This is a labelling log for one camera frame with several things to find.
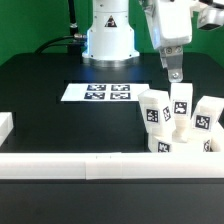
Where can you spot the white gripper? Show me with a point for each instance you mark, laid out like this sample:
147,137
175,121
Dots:
169,24

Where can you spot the white round stool seat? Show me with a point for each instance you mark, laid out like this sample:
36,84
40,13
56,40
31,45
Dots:
196,142

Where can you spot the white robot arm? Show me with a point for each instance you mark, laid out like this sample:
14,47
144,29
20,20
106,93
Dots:
111,42

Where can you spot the white sheet with markers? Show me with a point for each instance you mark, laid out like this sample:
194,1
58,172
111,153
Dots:
103,92

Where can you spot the white front fence bar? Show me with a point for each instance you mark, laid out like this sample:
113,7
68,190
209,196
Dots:
111,165

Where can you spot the white fence bar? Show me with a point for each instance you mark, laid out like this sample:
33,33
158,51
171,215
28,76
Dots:
6,125
111,165

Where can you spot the white left fence bar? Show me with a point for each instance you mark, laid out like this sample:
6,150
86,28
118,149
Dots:
6,125

